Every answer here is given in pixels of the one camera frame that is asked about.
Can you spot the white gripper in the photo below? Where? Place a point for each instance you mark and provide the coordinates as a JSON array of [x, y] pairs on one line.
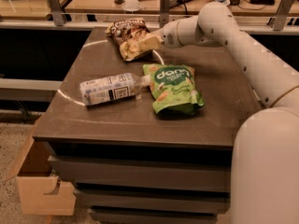
[[168, 36]]

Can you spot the brown chip bag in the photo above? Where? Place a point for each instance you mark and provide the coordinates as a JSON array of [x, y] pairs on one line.
[[125, 34]]

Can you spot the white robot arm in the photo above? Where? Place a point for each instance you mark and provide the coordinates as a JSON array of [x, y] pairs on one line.
[[265, 162]]

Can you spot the green snack bag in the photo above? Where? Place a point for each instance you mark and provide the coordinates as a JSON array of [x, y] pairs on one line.
[[173, 88]]

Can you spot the clear plastic water bottle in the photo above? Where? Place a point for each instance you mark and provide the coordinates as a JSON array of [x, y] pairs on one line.
[[107, 89]]

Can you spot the clear plastic lid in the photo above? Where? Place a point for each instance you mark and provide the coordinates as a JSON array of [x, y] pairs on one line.
[[131, 5]]

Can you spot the grey drawer cabinet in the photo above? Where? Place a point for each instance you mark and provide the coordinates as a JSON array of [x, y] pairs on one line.
[[131, 165]]

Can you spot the open wooden drawer box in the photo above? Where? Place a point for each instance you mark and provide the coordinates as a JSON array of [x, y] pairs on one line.
[[41, 192]]

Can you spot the grey metal bracket middle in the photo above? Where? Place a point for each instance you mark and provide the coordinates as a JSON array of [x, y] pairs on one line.
[[164, 12]]

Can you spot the grey metal bracket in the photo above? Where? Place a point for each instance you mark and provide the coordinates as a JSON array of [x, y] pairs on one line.
[[284, 7], [164, 12], [57, 12]]

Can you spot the grey metal bracket left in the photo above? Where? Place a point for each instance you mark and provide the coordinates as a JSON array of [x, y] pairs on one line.
[[57, 12]]

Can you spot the grey metal bracket right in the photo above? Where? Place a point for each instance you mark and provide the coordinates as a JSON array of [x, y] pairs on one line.
[[284, 7]]

